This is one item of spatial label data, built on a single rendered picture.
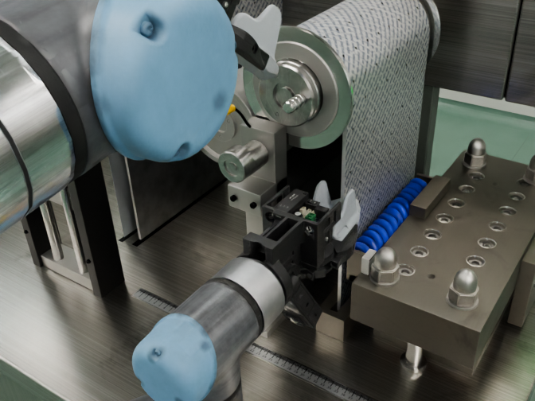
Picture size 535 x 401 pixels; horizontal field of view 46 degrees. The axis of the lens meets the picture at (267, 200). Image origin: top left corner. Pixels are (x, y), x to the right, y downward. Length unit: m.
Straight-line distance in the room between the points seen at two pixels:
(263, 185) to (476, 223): 0.31
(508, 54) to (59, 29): 0.81
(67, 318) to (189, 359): 0.45
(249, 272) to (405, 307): 0.23
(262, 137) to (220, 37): 0.49
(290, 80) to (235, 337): 0.29
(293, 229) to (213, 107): 0.39
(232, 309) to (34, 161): 0.38
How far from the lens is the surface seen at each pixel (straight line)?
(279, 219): 0.69
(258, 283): 0.62
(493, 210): 0.96
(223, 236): 1.09
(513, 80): 1.00
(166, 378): 0.57
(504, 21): 0.98
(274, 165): 0.77
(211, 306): 0.59
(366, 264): 0.80
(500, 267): 0.85
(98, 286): 1.00
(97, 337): 0.95
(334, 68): 0.70
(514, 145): 3.42
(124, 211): 1.10
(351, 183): 0.80
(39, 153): 0.24
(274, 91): 0.74
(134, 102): 0.24
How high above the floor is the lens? 1.54
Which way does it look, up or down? 33 degrees down
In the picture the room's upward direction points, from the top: 2 degrees counter-clockwise
